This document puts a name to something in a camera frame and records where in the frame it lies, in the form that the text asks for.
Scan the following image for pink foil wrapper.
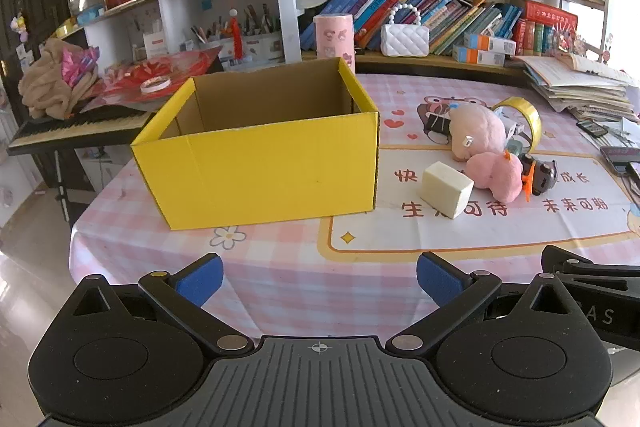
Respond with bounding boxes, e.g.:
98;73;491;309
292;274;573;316
60;47;100;88

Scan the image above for black orange toy car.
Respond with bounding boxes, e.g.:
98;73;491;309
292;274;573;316
519;152;559;204

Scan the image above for small hanging pastel doll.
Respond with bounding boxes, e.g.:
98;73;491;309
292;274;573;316
9;11;29;43

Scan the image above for white quilted pearl handbag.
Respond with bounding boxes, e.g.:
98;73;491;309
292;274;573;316
380;3;430;58

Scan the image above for white box red label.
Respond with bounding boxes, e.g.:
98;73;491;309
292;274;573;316
142;31;169;60

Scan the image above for small rosy pink plush toy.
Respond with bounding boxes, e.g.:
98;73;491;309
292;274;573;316
465;149;525;202

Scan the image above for orange white small carton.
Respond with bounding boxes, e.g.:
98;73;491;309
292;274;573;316
463;32;517;56
452;45;506;68

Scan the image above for stack of papers and notebooks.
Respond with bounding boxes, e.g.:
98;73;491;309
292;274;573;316
514;52;640;124

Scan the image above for thick red books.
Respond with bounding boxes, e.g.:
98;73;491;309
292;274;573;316
514;0;579;58

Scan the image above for yellowish clear tape roll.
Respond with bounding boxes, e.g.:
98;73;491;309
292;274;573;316
491;96;544;148

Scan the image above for red figure pen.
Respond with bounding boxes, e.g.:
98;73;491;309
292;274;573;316
227;8;245;60

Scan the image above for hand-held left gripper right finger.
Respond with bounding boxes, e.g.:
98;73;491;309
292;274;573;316
387;253;578;356

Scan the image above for yellow cardboard box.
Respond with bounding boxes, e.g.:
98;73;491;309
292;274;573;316
131;57;381;232

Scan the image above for brown cloth bundle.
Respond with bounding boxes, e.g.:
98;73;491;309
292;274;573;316
18;38;102;120

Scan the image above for red plastic wrapped package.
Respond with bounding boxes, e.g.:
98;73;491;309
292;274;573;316
81;46;224;114

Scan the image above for pale pink plush toy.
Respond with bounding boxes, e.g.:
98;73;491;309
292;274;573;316
447;102;508;158

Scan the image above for pink cylinder container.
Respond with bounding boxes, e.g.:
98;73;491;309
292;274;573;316
313;13;357;76

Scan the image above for cream foam block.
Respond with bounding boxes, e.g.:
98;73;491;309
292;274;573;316
419;161;475;221

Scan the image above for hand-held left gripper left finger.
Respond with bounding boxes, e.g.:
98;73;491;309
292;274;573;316
62;253;253;356

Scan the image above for black keyboard stand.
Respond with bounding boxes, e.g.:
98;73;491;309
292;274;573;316
51;152;75;224

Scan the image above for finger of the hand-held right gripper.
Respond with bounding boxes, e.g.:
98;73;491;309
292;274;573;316
541;245;640;280
552;274;640;303

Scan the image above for black electric piano keyboard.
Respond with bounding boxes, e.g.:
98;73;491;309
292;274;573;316
7;109;163;158

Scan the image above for pink checked tablecloth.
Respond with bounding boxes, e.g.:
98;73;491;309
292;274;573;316
69;72;640;348

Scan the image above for white tape roll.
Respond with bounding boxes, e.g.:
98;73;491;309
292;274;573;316
139;76;171;96

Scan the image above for long row of blue books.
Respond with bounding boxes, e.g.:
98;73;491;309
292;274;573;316
300;0;523;56

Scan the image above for white pen holders with brushes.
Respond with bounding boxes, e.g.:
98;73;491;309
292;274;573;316
189;4;284;64

